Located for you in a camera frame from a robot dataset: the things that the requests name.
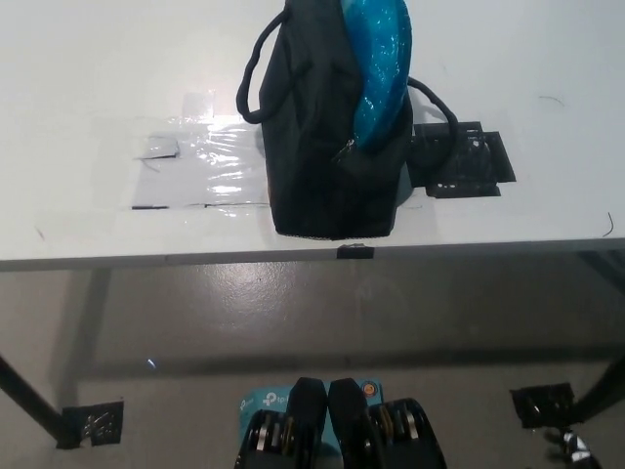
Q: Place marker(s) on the large black tape patch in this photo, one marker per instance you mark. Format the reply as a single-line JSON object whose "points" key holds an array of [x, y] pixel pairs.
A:
{"points": [[469, 166]]}

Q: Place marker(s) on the clear plastic sheet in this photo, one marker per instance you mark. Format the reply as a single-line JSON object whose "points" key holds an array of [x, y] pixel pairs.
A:
{"points": [[195, 171]]}

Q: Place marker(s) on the blue plastic-wrapped plate stack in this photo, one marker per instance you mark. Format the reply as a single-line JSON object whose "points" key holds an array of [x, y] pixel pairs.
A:
{"points": [[386, 73]]}

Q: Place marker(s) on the black table leg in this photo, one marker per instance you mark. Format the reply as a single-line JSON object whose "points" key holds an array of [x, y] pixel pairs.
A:
{"points": [[24, 391], [603, 388]]}

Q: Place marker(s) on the small black tape strip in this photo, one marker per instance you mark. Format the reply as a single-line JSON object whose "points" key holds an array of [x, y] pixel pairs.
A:
{"points": [[355, 252]]}

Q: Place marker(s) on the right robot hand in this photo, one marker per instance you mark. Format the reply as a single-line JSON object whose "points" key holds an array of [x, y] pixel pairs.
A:
{"points": [[571, 447]]}

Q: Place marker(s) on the small grey tape piece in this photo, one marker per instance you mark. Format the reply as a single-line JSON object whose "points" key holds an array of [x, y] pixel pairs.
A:
{"points": [[160, 147]]}

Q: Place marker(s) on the teal tp-link box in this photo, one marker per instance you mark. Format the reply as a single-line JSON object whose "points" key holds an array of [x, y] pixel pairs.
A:
{"points": [[261, 401]]}

